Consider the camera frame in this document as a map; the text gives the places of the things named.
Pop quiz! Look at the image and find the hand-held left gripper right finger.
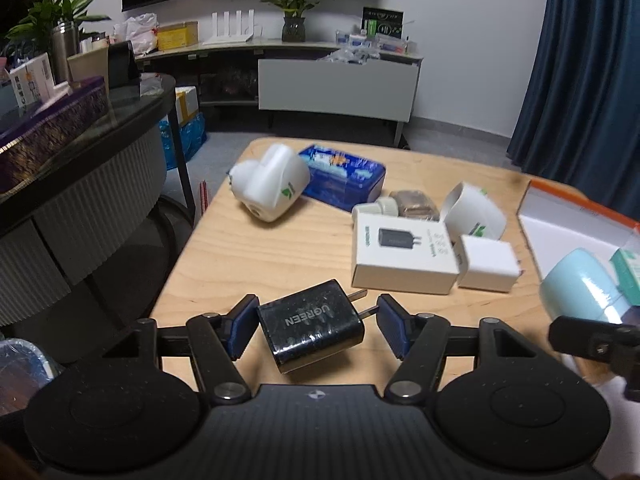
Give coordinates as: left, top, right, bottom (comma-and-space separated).
375, 294, 538, 406

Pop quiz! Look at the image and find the orange and white cardboard box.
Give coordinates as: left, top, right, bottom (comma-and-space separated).
516, 179, 640, 321

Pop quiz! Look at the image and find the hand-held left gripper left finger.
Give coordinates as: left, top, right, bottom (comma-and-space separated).
102, 294, 261, 406

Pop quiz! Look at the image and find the blue wrapped bottle pack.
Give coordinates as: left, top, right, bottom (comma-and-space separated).
159, 112, 208, 171

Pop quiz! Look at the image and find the purple patterned box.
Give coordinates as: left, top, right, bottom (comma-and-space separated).
0, 76, 111, 193

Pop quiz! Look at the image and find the black stand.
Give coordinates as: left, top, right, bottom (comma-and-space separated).
107, 41, 141, 88

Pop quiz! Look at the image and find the black and green box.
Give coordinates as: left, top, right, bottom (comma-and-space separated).
361, 6, 404, 38

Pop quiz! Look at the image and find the green and white small box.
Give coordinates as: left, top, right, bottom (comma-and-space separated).
609, 249, 640, 306

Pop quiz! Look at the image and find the white charger cube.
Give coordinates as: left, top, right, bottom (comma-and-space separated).
457, 235, 525, 292

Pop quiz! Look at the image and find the cluster of small boxes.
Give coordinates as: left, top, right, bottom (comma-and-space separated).
336, 30, 416, 56

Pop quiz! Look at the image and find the black charger plug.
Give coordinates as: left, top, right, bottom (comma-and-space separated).
256, 279, 379, 375

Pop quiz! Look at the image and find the light blue cylinder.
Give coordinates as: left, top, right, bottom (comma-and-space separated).
539, 247, 636, 326

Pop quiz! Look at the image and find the beige container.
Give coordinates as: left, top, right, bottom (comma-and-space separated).
67, 50, 110, 86

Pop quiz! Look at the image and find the white printed box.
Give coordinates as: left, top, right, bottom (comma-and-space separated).
9, 52, 56, 108

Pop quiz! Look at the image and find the steel thermos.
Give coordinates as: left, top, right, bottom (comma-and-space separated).
51, 21, 81, 83

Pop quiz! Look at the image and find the clear plastic bag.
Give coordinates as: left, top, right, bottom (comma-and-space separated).
0, 338, 63, 416

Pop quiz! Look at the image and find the white router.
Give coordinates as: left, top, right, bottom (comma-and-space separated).
202, 9, 263, 46

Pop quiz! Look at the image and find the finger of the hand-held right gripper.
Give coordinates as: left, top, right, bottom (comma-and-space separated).
547, 316, 640, 401

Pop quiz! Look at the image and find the blue printed box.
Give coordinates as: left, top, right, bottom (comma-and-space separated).
298, 144, 387, 212

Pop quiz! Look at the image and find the dark blue curtain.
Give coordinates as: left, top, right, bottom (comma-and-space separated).
507, 0, 640, 211

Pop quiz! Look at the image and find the clear refill bottle white cap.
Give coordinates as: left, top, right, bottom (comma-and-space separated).
351, 190, 441, 223

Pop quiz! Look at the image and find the white plastic bag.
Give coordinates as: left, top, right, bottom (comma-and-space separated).
114, 13, 160, 56

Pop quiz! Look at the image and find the cardboard box yellow tape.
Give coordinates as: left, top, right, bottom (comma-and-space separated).
175, 86, 201, 126

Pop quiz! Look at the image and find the potted plant in glass vase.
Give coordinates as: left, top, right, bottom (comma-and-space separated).
260, 0, 326, 43

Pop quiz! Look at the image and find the white television cabinet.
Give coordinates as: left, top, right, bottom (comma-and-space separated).
135, 40, 425, 148

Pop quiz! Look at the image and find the green leafy plant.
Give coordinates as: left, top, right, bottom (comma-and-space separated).
5, 0, 111, 56

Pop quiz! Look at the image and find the pile of clear packets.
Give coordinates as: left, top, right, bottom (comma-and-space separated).
317, 47, 381, 66

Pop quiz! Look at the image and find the dark round desk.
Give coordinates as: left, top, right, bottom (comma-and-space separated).
0, 72, 196, 326

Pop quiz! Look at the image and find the white charger box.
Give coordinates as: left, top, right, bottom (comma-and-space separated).
350, 211, 461, 295

